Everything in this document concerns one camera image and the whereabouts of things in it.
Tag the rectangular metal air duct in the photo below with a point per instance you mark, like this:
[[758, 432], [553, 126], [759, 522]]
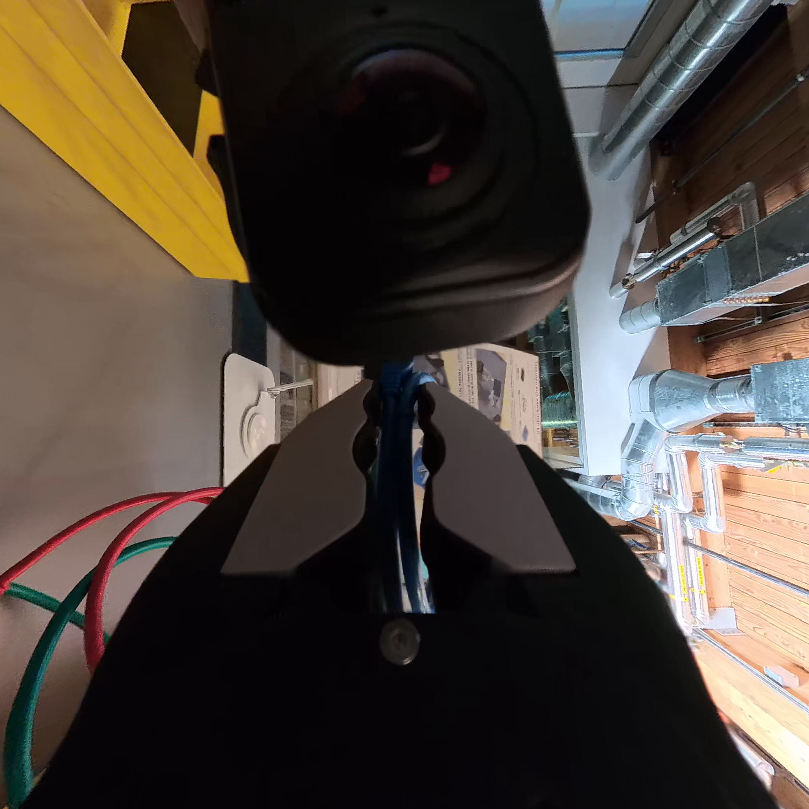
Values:
[[739, 272]]

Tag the black flat object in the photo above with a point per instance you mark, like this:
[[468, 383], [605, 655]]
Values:
[[249, 322]]

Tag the spiral metal air duct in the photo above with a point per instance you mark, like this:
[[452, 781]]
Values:
[[689, 69]]

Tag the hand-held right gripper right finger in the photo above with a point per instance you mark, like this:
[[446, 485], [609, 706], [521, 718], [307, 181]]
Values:
[[493, 499]]

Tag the insulated silver pipes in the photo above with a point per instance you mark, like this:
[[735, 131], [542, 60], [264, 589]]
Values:
[[679, 556]]

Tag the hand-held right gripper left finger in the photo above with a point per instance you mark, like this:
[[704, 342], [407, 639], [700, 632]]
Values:
[[303, 493]]

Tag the yellow plastic bin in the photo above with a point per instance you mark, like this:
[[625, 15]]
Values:
[[95, 126]]

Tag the silver elbow duct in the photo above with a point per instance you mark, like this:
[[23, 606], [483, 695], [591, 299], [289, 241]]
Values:
[[670, 404]]

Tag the metal pipe with brass end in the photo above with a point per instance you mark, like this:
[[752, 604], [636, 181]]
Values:
[[682, 249]]

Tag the thin black ceiling pipe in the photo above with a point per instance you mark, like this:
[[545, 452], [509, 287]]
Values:
[[739, 129]]

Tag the white mounting plate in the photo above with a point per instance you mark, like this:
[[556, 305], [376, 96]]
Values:
[[243, 392]]

